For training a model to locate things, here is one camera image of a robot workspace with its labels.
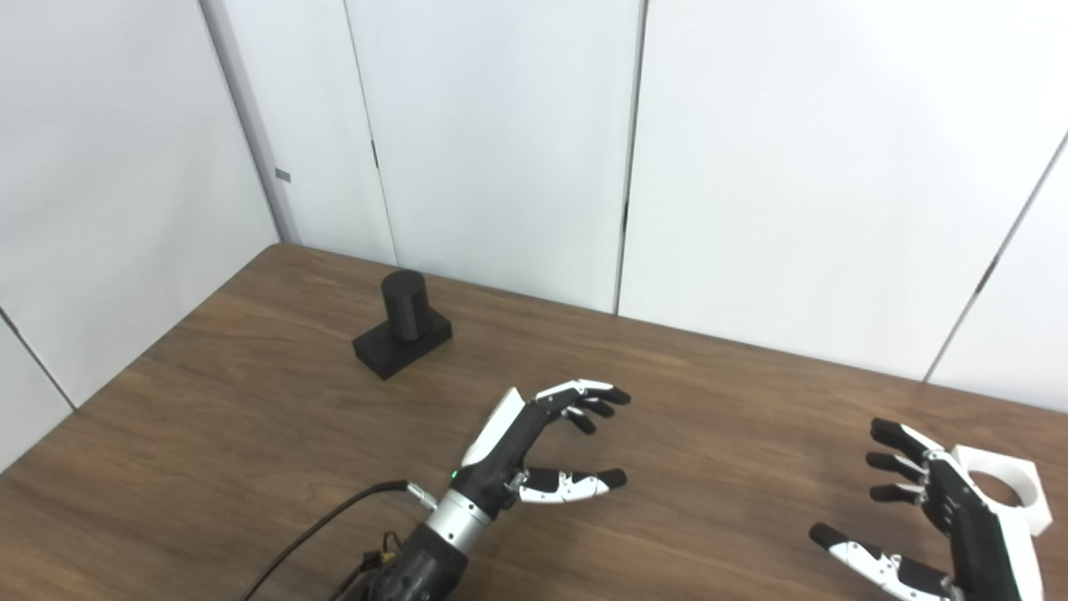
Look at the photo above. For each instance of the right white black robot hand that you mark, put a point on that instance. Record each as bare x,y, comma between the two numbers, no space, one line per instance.
984,542

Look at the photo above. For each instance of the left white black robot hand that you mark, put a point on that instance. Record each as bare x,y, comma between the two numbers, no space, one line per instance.
501,451

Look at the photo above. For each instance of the white square piece with hole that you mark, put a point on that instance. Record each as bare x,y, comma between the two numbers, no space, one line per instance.
1014,469

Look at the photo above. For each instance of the black peg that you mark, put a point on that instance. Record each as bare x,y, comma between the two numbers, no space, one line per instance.
405,305

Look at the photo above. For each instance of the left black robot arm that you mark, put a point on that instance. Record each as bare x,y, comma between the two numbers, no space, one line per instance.
425,568

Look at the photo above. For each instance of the grey wall corner post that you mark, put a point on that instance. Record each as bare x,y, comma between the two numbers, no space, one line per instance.
250,125

